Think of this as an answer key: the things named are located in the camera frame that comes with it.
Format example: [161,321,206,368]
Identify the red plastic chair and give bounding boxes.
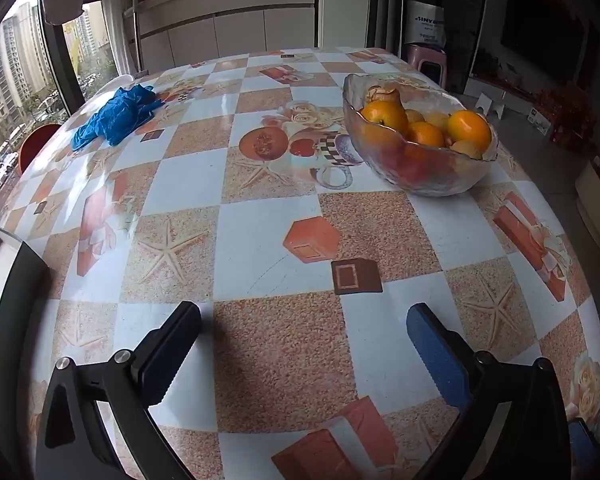
[17,124,63,176]

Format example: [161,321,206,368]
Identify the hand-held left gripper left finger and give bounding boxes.
[35,301,203,480]

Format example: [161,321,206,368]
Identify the white plastic bag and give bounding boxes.
[406,0,448,46]

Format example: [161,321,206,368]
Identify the large orange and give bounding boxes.
[447,109,493,153]
[361,100,409,136]
[406,121,446,149]

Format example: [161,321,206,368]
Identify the black television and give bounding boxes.
[500,0,588,81]

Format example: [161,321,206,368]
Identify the red decoration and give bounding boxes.
[535,85,598,146]

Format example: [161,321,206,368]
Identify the glass fruit bowl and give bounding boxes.
[342,72,498,197]

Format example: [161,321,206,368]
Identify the crumpled blue gloves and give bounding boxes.
[70,85,163,151]

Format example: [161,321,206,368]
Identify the white kitchen cabinet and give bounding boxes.
[124,0,321,73]

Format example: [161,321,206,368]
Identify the white cardboard box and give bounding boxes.
[462,77,506,118]

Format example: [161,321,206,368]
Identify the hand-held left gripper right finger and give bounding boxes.
[406,302,573,480]

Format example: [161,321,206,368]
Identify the pink plastic stool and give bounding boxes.
[402,44,448,90]

